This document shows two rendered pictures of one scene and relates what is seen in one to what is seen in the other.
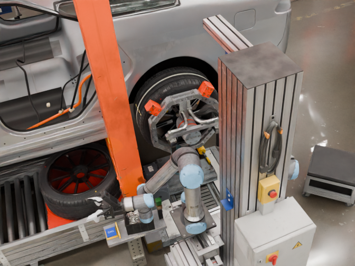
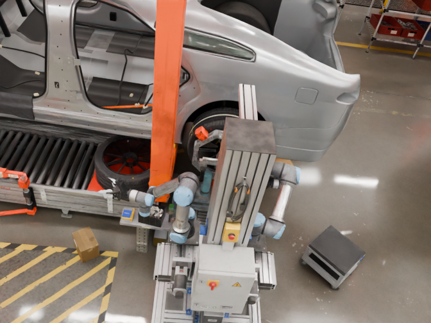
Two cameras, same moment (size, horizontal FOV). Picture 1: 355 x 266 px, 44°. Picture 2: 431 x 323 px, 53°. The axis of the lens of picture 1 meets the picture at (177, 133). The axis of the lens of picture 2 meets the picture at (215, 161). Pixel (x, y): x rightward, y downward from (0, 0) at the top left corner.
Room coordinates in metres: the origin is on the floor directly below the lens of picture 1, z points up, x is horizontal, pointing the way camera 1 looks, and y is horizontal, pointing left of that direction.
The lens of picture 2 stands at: (-0.23, -0.54, 3.43)
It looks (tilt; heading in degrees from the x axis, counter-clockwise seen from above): 44 degrees down; 12
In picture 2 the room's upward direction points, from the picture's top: 11 degrees clockwise
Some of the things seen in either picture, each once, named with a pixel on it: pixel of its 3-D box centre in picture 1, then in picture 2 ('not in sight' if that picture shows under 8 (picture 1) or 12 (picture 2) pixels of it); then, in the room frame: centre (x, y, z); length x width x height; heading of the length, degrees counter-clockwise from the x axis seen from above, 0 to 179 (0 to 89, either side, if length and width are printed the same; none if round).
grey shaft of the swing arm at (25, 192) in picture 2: not in sight; (27, 195); (1.73, 1.48, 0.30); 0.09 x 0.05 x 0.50; 105
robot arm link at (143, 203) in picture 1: (143, 201); (144, 198); (1.45, 0.22, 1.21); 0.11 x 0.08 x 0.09; 94
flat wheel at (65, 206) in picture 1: (82, 179); (130, 164); (2.40, 0.82, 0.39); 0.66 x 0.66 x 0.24
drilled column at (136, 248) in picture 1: (135, 246); (142, 234); (1.83, 0.40, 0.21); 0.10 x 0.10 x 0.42; 15
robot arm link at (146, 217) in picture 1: (145, 210); (145, 206); (1.46, 0.22, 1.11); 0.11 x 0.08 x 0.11; 4
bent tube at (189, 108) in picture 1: (202, 111); not in sight; (2.34, -0.19, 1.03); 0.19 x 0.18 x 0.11; 15
